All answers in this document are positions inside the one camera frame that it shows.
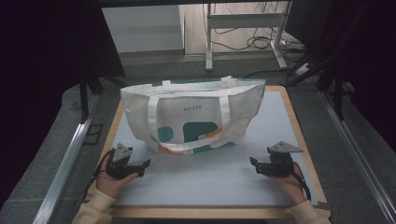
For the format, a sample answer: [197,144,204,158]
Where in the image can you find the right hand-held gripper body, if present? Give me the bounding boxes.
[263,141,304,178]

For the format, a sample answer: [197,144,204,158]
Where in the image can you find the black floor cables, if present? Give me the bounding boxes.
[202,3,307,79]

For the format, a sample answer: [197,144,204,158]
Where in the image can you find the aluminium rail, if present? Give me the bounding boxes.
[32,92,102,224]
[319,90,396,223]

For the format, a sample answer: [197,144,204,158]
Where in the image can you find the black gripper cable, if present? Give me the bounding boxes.
[291,167,313,202]
[83,148,116,201]

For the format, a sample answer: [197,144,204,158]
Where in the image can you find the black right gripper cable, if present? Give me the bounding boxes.
[291,167,313,202]

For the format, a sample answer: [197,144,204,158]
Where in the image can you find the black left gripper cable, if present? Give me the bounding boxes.
[83,148,116,201]

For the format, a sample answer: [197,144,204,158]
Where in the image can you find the black curtain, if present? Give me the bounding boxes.
[0,0,126,209]
[284,0,396,153]

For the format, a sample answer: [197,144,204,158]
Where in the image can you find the black metal stand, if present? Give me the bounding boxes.
[284,52,356,121]
[78,71,129,125]

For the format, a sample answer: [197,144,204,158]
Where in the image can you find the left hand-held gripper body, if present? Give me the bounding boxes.
[105,142,144,181]

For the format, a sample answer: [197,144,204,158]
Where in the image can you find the person's left hand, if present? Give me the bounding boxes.
[95,155,139,200]

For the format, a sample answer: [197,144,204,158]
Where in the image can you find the white power strip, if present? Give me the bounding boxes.
[293,62,313,77]

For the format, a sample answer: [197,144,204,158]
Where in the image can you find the white metal desk frame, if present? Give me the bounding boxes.
[205,1,293,72]

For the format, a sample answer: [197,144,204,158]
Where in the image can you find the person's right hand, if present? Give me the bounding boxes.
[266,161,308,205]

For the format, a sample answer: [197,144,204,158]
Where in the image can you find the white canvas tote bag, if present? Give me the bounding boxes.
[120,75,267,156]

